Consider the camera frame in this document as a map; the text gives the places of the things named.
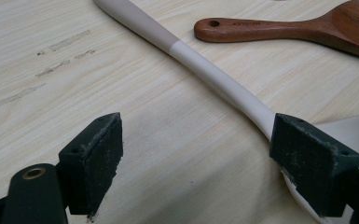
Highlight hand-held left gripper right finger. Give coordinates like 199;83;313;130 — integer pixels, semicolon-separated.
269;112;359;218

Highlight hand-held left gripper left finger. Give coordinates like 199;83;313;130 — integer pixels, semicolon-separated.
58;112;124;220

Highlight light wooden spatula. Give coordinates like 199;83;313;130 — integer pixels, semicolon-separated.
92;0;359;224

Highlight brown wooden rice spoon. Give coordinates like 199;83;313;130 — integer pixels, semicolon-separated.
193;0;359;61

